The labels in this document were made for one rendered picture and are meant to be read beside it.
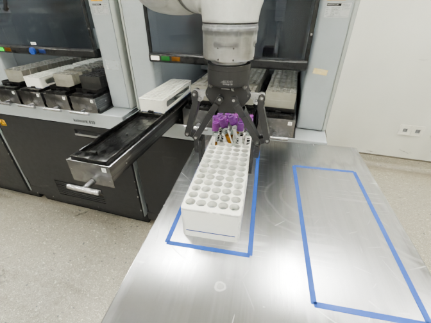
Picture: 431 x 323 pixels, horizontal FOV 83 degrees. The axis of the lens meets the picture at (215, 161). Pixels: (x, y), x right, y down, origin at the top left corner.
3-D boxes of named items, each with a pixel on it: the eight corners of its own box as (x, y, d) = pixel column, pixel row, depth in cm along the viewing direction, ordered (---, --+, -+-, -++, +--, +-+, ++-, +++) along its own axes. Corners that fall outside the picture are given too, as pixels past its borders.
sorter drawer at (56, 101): (127, 74, 174) (125, 61, 169) (145, 76, 171) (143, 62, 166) (40, 111, 115) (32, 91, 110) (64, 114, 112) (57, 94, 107)
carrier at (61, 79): (79, 86, 119) (75, 74, 116) (76, 88, 117) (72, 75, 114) (59, 84, 122) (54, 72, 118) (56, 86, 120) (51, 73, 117)
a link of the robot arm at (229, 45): (257, 25, 35) (253, 68, 38) (260, 21, 42) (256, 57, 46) (195, 24, 36) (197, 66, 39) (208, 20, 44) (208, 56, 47)
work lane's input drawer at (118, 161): (173, 102, 125) (172, 84, 120) (199, 105, 122) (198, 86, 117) (61, 190, 66) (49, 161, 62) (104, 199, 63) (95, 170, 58)
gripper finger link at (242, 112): (230, 93, 47) (236, 90, 47) (256, 139, 52) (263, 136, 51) (228, 99, 44) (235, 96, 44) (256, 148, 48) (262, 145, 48)
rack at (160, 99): (172, 91, 118) (171, 78, 115) (192, 93, 116) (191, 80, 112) (140, 113, 94) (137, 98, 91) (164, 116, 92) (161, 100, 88)
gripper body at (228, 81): (199, 63, 40) (201, 116, 45) (252, 65, 39) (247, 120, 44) (209, 55, 46) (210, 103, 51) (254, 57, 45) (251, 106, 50)
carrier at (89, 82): (105, 89, 115) (102, 76, 112) (102, 90, 114) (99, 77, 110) (84, 87, 118) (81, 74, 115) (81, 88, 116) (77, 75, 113)
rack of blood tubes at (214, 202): (214, 150, 67) (214, 129, 64) (251, 154, 66) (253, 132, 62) (182, 234, 43) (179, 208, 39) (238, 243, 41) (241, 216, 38)
